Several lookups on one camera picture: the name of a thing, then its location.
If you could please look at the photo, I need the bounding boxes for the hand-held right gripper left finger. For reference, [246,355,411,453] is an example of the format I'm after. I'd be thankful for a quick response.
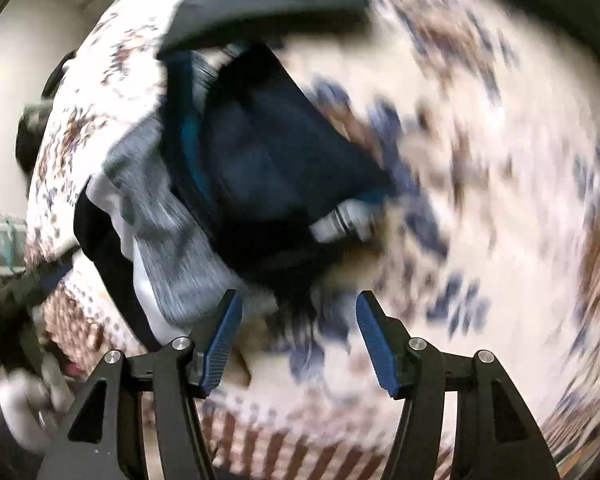
[38,289,244,480]

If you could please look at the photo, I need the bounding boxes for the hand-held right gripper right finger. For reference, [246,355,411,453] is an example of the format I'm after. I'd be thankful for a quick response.
[355,290,561,480]

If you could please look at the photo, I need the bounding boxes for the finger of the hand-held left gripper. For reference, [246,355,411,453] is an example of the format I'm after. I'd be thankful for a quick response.
[29,251,82,295]

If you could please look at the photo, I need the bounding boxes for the teal black white striped sweater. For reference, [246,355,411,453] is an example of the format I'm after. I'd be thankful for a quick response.
[73,42,396,348]

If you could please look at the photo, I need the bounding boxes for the white blurred object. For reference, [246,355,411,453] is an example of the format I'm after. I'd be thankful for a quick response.
[0,347,77,453]

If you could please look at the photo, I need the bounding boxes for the black bag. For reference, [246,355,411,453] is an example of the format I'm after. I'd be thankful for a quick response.
[14,102,52,186]

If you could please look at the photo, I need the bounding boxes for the white floral fleece blanket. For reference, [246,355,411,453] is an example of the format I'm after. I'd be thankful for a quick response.
[22,0,600,480]

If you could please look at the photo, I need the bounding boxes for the black curved object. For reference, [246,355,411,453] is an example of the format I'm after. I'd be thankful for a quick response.
[40,49,79,102]

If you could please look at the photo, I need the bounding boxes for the black folded cloth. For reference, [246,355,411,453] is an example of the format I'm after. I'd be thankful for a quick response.
[157,0,371,58]

